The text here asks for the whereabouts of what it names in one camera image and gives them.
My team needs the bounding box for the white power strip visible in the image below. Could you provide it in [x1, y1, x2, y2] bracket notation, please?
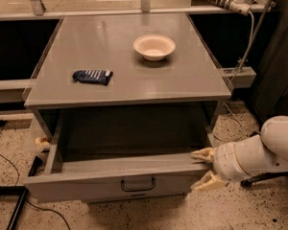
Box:
[207, 0, 251, 16]

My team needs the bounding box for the black floor stand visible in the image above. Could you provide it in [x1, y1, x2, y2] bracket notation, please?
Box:
[0, 155, 43, 230]

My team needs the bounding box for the white power cable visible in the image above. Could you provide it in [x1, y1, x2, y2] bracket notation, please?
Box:
[235, 10, 255, 72]

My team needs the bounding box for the black floor cable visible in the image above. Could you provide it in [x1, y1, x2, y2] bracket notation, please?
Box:
[0, 125, 72, 230]

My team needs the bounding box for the grey top drawer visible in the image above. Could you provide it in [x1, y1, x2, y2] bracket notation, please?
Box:
[23, 109, 217, 205]

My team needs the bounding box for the grey metal frame rail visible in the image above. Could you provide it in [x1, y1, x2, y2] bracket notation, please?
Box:
[0, 79, 36, 104]

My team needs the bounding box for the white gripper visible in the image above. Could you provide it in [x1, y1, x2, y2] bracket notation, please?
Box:
[190, 142, 249, 192]

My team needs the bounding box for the white paper bowl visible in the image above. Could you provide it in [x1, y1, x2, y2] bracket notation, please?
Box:
[133, 34, 176, 61]

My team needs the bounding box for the blue striped snack packet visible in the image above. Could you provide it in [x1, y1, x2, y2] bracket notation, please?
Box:
[72, 70, 113, 85]

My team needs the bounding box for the grey drawer cabinet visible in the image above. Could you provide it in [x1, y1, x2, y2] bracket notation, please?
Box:
[23, 12, 232, 205]

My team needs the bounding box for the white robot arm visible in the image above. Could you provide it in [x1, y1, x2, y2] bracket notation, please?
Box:
[191, 116, 288, 192]

